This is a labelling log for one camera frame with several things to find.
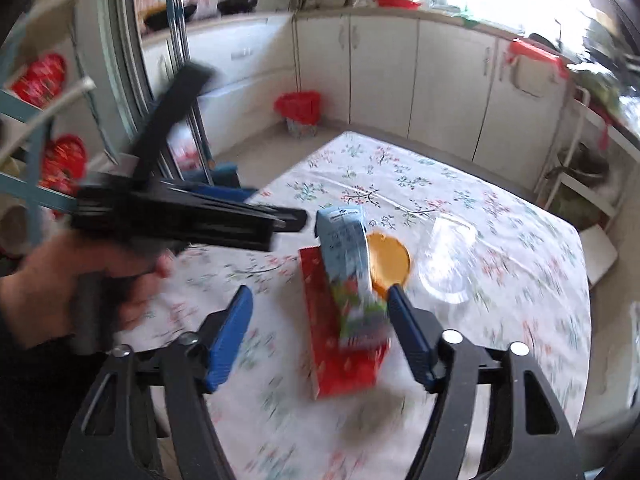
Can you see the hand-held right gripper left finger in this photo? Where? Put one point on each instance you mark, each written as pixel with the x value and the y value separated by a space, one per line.
pixel 232 325

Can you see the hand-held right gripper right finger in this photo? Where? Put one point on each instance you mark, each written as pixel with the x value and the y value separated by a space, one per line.
pixel 407 325

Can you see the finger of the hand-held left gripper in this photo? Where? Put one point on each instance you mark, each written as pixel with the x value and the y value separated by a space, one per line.
pixel 225 220

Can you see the blue printed carton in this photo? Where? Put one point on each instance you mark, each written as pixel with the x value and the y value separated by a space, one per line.
pixel 350 270

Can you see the red carton box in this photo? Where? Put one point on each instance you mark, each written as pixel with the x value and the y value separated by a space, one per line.
pixel 330 355

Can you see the person's left forearm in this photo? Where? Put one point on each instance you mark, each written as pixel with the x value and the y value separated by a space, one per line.
pixel 35 400

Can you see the person's left hand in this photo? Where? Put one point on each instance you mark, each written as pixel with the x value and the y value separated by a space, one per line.
pixel 45 290

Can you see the blue dustpan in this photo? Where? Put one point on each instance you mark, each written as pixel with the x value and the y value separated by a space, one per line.
pixel 226 174

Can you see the round orange peel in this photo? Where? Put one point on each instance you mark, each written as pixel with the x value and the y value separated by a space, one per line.
pixel 390 260

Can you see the clear plastic cup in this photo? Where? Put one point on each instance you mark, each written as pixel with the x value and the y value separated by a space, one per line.
pixel 447 260

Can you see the red round snack packet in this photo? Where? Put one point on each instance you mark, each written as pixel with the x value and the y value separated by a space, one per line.
pixel 42 77
pixel 62 165

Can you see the floral tablecloth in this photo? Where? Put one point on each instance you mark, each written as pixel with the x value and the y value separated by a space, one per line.
pixel 500 270

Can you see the black wok on counter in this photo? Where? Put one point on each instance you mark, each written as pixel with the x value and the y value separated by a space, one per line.
pixel 167 16

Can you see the waste bin with red bag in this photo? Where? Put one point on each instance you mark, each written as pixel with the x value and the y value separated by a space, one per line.
pixel 299 110

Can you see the white stool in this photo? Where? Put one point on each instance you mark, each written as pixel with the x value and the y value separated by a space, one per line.
pixel 599 255

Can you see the white kitchen cabinets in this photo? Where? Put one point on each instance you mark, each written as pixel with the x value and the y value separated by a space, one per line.
pixel 390 70

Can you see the white trolley rack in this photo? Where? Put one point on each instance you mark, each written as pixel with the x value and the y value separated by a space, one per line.
pixel 580 170

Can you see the black wok in trolley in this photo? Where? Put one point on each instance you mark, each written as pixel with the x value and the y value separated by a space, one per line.
pixel 580 162

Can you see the bag of green vegetables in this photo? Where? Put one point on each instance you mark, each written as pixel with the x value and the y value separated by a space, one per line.
pixel 600 87

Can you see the metal door frame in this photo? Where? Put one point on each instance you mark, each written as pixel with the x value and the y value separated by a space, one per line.
pixel 125 60

